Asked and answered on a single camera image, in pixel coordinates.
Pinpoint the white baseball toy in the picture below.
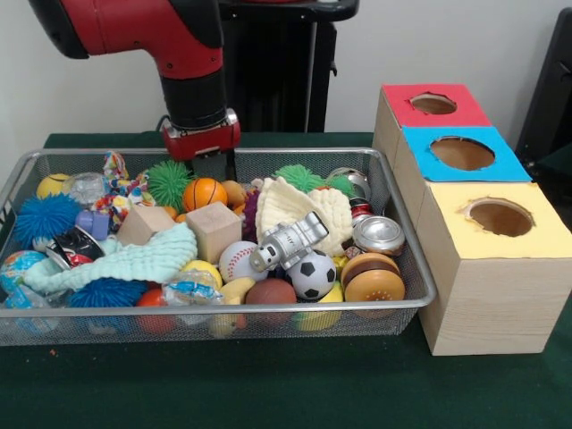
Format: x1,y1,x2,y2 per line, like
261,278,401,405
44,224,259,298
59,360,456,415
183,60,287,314
218,240,268,283

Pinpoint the wooden cube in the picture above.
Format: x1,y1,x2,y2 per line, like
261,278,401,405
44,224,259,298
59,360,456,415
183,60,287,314
185,200,243,265

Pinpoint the cream knitted cloth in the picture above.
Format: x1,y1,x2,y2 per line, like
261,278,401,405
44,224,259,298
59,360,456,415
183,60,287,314
255,176,353,258

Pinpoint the silver robot figure toy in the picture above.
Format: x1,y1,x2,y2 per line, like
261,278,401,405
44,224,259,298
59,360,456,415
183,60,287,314
248,211,331,273

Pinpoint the blue spiky rubber ball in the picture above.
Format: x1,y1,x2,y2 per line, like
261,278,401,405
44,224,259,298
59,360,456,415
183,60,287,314
12,192,85,250

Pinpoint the wooden toy hamburger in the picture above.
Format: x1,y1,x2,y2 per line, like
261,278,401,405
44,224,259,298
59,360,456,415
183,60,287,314
341,252,407,314

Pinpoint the black and white soccer ball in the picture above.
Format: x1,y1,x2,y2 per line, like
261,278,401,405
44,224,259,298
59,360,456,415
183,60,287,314
285,248,338,300

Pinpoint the dark green table cloth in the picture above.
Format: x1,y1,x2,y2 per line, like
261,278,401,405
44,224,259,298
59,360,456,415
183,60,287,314
0,130,572,429
531,142,572,218

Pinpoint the black flat panel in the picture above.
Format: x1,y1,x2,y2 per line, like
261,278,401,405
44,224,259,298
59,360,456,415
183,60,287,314
514,6,572,157

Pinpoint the crushed silver drink can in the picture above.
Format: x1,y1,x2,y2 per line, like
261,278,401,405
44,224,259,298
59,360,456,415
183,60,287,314
351,215,407,257

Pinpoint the wooden box with three holes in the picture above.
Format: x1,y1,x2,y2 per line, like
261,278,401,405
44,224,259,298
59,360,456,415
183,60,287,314
373,82,572,358

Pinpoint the brown monkey plush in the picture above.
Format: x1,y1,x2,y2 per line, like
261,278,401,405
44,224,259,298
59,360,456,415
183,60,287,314
221,180,249,211

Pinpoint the orange basketball toy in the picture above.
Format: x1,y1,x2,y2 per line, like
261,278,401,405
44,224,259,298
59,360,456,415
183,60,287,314
182,177,229,213

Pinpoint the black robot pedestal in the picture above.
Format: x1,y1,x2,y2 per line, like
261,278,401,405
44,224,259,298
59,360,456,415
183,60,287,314
218,0,361,134

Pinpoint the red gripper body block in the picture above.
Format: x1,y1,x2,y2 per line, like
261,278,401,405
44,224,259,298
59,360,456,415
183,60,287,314
161,109,242,162

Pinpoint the silver wire mesh bin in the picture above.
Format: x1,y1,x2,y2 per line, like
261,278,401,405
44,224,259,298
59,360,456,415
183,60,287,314
0,147,438,348

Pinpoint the mint green knitted cloth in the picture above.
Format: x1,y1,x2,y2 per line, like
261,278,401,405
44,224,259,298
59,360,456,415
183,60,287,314
22,222,199,294

